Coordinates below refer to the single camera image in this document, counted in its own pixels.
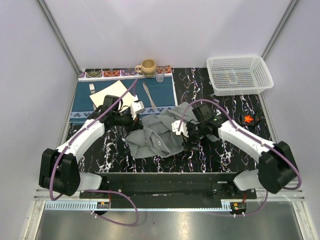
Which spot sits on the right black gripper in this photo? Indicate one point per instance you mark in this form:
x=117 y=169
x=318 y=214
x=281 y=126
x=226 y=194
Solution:
x=187 y=141

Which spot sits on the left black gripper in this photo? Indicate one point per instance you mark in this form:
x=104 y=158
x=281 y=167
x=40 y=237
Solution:
x=133 y=123

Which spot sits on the grey button shirt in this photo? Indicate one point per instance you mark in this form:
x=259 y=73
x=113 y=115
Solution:
x=156 y=137

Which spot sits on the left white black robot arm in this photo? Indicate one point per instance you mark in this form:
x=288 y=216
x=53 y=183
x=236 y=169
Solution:
x=59 y=170

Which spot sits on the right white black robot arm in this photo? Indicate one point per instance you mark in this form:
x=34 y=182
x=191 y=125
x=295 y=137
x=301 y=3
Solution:
x=276 y=163

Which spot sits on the orange brooch in black box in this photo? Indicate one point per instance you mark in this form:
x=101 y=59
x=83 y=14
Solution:
x=249 y=120

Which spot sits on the silver table knife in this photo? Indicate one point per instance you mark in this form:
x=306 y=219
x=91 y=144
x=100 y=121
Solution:
x=149 y=96

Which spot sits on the beige square plate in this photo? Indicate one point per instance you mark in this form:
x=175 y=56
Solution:
x=116 y=89

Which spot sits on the blue patterned placemat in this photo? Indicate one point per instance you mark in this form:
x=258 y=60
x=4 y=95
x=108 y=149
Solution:
x=162 y=93

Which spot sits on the silver fork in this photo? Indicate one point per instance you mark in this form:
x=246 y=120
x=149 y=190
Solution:
x=92 y=91

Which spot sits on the tan ceramic mug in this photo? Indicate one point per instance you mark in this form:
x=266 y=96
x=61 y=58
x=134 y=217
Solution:
x=146 y=68

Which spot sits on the small clear glass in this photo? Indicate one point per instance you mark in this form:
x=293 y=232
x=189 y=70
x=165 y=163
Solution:
x=159 y=74

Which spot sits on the black marble pattern mat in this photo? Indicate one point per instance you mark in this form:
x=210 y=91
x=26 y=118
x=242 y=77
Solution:
x=111 y=154

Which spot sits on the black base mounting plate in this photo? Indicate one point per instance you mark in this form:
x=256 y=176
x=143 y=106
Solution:
x=176 y=190

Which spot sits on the white plastic mesh basket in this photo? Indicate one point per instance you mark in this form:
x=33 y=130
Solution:
x=238 y=75

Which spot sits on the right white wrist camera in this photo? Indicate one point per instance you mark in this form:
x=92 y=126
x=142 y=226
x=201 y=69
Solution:
x=179 y=128

